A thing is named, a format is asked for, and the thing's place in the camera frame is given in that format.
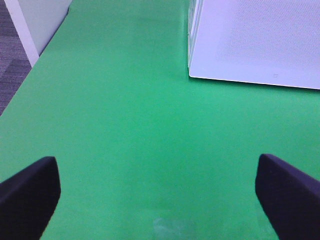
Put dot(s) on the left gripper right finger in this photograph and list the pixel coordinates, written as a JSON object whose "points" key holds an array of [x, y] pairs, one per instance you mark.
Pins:
{"points": [[289, 198]]}

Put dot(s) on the white microwave oven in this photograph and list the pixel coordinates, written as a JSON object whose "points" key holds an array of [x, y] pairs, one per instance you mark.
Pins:
{"points": [[194, 13]]}

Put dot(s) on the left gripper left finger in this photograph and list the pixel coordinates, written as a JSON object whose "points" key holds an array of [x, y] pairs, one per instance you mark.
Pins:
{"points": [[28, 200]]}

